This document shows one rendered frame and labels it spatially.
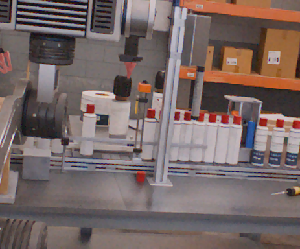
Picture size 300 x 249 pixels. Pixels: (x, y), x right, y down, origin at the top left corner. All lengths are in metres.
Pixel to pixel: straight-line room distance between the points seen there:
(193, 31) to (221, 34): 4.69
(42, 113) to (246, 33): 5.30
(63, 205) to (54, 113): 0.35
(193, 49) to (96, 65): 4.69
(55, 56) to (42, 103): 0.14
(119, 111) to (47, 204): 0.77
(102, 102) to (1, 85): 4.21
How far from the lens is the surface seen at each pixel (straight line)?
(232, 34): 6.81
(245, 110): 2.56
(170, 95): 2.13
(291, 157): 2.50
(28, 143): 2.27
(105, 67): 6.76
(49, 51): 1.67
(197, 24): 2.12
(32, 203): 1.88
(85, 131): 2.26
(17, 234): 1.33
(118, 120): 2.53
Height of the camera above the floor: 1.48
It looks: 9 degrees down
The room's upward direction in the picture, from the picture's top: 6 degrees clockwise
